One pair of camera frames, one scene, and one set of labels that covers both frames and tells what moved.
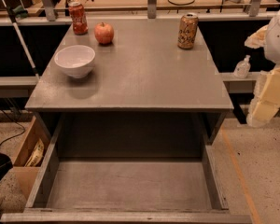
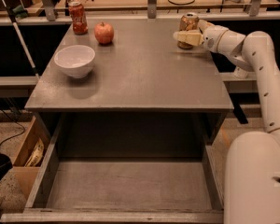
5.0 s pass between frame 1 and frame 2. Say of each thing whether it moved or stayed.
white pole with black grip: stayed
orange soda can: stayed
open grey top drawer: stayed
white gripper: moved
